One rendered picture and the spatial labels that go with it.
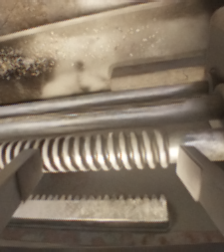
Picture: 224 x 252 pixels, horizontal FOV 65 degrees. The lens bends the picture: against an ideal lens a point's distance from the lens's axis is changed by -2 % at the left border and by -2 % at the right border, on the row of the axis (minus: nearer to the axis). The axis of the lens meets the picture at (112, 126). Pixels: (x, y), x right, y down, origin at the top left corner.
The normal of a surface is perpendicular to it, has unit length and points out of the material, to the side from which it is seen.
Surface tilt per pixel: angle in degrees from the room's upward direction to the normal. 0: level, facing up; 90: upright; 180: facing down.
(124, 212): 90
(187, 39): 0
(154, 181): 90
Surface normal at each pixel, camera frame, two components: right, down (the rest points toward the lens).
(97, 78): -0.10, 0.64
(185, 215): -0.19, -0.76
